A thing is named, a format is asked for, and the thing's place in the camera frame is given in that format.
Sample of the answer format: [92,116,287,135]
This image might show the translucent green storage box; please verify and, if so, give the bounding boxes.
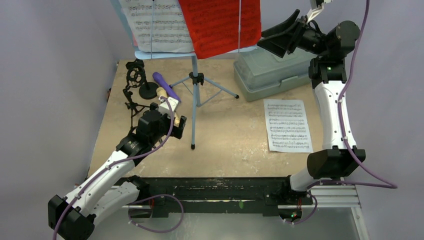
[233,47,316,102]

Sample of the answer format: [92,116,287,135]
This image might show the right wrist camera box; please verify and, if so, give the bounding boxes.
[306,0,333,24]

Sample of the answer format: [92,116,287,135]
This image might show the purple toy microphone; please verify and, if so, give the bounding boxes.
[152,72,182,103]

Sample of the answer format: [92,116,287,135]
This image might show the light blue music stand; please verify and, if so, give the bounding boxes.
[111,0,240,150]

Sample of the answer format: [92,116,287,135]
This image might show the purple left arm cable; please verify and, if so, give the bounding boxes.
[51,97,176,240]

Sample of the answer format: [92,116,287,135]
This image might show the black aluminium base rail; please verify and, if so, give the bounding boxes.
[76,177,362,220]

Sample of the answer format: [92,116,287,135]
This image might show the black round-base microphone stand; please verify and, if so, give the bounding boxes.
[124,59,159,100]

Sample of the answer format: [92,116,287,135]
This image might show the red folder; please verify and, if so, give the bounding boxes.
[178,0,262,59]

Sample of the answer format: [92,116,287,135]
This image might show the black tripod microphone stand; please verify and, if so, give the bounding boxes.
[122,64,150,130]

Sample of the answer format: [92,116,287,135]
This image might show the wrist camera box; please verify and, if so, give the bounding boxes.
[158,96,180,114]
[306,0,333,24]

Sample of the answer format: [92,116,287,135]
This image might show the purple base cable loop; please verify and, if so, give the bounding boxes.
[127,194,185,234]

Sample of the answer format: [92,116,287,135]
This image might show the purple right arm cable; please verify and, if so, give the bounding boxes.
[306,0,398,190]

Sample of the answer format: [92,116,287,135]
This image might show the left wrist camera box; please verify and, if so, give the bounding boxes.
[158,96,180,114]

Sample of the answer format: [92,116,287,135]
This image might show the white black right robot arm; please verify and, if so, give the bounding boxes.
[257,10,366,204]

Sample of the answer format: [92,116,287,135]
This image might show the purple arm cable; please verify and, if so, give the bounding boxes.
[51,97,176,240]
[306,0,398,190]

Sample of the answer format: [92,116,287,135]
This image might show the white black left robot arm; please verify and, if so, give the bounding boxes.
[47,100,187,240]

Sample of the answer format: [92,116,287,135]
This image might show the sheet music page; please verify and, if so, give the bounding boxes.
[263,99,313,153]
[119,0,194,53]

